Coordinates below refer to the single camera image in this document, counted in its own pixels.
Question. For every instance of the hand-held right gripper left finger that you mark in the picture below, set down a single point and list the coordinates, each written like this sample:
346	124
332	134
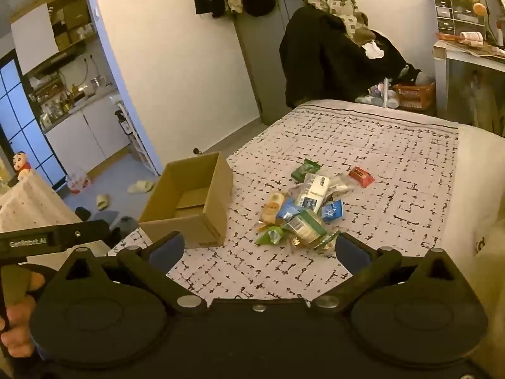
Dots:
169	249

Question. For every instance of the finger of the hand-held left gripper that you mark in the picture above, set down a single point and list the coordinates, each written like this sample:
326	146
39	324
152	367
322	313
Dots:
86	231

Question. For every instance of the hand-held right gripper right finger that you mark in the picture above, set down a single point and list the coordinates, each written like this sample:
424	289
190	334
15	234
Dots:
351	253

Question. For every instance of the clear green-edged snack packet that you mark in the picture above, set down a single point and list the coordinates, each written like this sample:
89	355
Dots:
326	241

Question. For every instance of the blue snack packet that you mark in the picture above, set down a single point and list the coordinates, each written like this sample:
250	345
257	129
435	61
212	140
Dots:
331	210
287	210

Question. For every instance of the green white snack packet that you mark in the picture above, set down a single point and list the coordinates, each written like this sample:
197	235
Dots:
305	227

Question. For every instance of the clear grey snack packet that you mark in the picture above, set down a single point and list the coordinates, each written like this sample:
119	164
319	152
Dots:
340	184

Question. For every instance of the white blue-label snack packet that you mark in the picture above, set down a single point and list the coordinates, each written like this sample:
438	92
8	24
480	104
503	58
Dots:
313	191

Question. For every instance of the cardboard box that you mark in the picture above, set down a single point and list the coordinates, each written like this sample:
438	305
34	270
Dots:
215	189

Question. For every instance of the red snack packet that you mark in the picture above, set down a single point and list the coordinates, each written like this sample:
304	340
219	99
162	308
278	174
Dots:
361	177

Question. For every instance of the light green snack packet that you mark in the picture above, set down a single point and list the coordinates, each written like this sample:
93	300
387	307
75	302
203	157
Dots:
270	237

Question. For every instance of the yellow bread packet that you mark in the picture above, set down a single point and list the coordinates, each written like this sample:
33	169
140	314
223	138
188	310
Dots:
273	209

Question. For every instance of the dark green snack packet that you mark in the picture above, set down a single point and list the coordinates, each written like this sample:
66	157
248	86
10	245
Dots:
304	170

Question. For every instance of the person's left hand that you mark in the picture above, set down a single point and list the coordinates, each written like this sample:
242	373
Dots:
19	323

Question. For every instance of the black slipper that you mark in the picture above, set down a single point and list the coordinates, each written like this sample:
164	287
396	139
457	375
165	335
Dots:
83	213

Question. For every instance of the beige slipper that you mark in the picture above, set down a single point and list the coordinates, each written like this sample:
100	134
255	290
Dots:
140	186
102	201

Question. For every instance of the cream textured cover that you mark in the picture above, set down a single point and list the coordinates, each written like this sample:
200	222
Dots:
35	205

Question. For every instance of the grey fluffy slipper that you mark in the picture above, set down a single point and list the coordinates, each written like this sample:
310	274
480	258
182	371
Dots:
123	223

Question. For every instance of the red white plastic bag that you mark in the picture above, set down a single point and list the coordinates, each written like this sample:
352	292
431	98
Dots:
77	181

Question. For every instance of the plush doll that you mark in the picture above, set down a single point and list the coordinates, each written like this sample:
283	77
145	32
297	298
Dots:
21	164

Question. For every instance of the white kitchen cabinet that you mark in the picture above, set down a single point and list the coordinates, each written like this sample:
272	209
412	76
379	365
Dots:
86	134

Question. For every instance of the white storage rack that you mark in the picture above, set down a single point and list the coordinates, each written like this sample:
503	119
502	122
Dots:
140	142

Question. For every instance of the patterned bedspread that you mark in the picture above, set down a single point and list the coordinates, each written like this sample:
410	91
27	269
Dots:
394	158

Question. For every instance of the black-framed glass door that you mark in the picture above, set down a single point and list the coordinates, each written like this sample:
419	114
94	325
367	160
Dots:
23	126

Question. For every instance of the black bottle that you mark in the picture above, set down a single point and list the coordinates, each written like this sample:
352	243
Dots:
120	120

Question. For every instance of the cluttered kitchen counter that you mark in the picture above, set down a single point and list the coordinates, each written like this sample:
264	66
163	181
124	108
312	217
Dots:
71	94

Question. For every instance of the floor bottle clutter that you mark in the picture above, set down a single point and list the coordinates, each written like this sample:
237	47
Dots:
371	96

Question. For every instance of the white pole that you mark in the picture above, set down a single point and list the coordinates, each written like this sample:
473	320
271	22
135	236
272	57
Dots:
386	91

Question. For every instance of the orange basket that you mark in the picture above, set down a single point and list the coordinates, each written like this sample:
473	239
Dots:
414	96

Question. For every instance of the large black coat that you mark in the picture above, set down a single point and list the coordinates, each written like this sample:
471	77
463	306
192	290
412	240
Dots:
323	59

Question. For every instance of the white cabinet panel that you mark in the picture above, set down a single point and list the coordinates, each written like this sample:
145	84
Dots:
31	39

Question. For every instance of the white cloth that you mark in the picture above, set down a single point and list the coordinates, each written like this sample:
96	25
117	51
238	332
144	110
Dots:
373	50

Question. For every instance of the white desk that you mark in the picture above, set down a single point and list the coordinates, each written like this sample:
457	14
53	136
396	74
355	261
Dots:
440	67

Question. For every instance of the grey door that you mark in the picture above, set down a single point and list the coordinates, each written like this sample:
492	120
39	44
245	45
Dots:
256	59

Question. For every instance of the shelf with boxes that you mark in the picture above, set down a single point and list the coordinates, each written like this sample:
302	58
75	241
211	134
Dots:
73	19

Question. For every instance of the patterned hoodie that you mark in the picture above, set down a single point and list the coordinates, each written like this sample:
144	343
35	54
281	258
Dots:
339	8

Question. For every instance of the drawer organizer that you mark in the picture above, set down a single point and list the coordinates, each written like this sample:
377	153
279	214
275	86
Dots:
459	17

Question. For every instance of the orange round lamp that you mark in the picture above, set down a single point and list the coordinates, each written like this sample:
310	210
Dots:
479	8

